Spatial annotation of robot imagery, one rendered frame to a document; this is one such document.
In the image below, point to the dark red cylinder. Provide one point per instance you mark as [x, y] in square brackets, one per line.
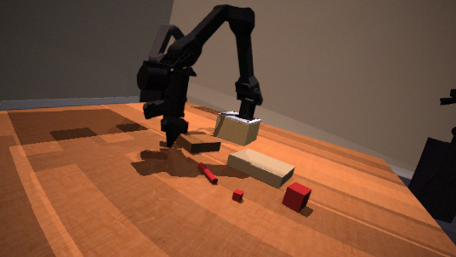
[207, 172]

